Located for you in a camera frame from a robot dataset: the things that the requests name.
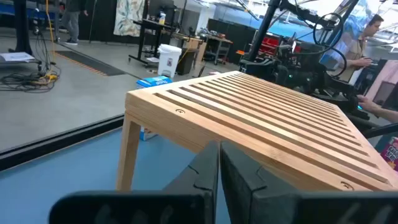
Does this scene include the person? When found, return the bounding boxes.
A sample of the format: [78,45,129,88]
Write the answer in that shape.
[337,14,385,83]
[60,0,90,46]

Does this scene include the yellow hanging cable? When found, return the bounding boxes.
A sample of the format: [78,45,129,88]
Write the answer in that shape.
[45,0,58,83]

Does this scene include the black floor cable tangle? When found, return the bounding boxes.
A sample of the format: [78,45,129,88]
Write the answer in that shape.
[0,30,62,93]

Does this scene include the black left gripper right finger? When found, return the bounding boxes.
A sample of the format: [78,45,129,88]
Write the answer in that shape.
[220,141,300,224]

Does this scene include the pink Raisin Bran cereal box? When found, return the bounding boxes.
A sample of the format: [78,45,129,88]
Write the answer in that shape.
[379,136,398,172]

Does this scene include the wooden slatted shelf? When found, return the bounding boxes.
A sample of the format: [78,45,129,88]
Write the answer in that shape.
[115,70,398,192]

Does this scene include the blue Rice Krispies cereal box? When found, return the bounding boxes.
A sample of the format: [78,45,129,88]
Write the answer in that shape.
[136,75,174,141]

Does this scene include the black rolling desk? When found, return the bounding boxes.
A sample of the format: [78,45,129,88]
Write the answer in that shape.
[128,18,175,66]

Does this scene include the floral print hanging cloth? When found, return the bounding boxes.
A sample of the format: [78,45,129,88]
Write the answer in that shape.
[113,0,146,37]

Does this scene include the black monitor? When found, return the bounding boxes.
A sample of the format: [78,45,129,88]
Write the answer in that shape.
[146,0,177,20]

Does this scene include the black trash bin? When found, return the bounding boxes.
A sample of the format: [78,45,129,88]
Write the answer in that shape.
[176,48,197,76]

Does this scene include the red storage bins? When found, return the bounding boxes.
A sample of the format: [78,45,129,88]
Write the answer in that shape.
[257,35,282,57]

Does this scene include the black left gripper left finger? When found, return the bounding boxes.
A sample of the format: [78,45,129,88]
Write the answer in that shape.
[163,139,221,224]

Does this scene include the pink panel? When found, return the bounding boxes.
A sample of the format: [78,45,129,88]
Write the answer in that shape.
[365,60,398,110]

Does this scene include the white trash bin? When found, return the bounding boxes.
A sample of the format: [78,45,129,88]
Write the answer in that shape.
[157,43,183,78]

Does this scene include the black partition panel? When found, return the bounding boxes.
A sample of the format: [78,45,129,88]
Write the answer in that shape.
[207,18,259,65]

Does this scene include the black rig upright post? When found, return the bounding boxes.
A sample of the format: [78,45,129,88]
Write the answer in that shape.
[247,0,282,62]

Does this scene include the wooden workbench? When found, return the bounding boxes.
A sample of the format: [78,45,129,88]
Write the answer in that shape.
[169,30,208,63]

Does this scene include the metal cart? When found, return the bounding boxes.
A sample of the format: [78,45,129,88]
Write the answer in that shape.
[203,34,234,66]

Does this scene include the black stand column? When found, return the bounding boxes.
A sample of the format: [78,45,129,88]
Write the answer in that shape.
[8,0,34,55]

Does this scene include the black orange-edged floor mat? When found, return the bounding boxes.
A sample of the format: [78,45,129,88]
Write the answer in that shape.
[55,50,127,77]

